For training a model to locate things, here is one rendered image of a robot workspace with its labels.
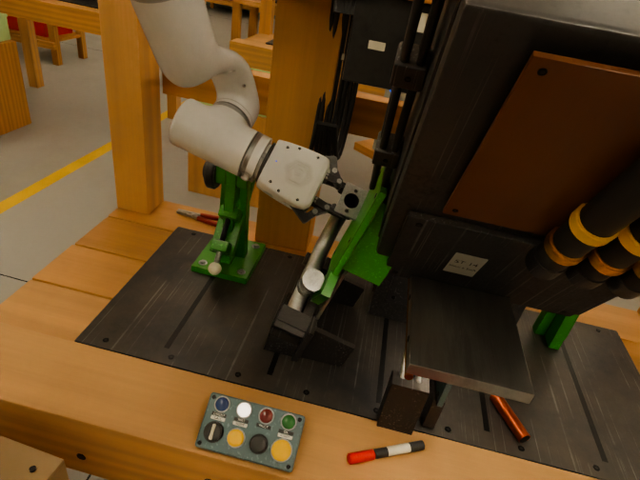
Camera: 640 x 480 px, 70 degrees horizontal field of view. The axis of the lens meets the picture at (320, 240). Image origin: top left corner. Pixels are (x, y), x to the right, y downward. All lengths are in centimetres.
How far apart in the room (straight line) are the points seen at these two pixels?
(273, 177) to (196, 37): 24
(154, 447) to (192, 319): 27
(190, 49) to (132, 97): 53
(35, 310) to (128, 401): 32
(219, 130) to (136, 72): 43
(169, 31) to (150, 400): 55
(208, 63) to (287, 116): 39
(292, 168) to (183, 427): 45
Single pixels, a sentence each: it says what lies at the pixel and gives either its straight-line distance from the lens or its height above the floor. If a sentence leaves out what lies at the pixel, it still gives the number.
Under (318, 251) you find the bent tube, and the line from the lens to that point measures 89.
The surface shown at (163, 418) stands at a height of 90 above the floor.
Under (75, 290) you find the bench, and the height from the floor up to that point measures 88.
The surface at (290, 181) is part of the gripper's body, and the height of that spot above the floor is 122.
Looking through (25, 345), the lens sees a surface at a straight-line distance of 96.
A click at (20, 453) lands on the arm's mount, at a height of 93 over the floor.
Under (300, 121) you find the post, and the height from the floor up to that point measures 122.
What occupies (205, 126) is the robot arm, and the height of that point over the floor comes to 128.
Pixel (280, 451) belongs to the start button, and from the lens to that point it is 74.
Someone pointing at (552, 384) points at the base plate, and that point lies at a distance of 106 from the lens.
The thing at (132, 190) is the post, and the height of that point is 95.
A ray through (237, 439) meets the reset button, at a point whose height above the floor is 94.
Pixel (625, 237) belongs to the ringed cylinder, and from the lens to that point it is 54.
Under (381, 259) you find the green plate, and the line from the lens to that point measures 74.
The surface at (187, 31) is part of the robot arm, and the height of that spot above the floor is 144.
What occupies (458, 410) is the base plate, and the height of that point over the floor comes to 90.
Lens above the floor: 156
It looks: 33 degrees down
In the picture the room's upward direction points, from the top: 10 degrees clockwise
